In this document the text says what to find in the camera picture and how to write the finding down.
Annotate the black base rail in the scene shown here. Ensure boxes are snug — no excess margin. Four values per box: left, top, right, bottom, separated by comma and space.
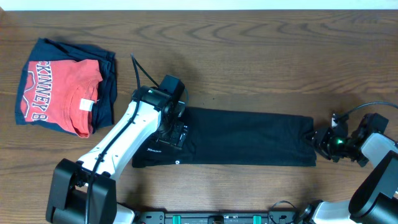
133, 210, 297, 224

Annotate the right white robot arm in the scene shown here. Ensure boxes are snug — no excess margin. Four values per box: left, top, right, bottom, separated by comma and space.
294, 133, 397, 224

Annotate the red folded t-shirt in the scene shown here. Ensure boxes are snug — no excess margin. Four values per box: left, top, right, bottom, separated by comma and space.
20, 59, 103, 138

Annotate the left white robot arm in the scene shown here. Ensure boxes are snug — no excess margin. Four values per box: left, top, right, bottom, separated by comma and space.
45, 86, 187, 223

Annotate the black t-shirt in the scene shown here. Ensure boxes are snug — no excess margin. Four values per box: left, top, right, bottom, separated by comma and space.
132, 107, 317, 168

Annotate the navy folded garment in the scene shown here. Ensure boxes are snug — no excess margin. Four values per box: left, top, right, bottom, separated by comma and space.
15, 39, 117, 136

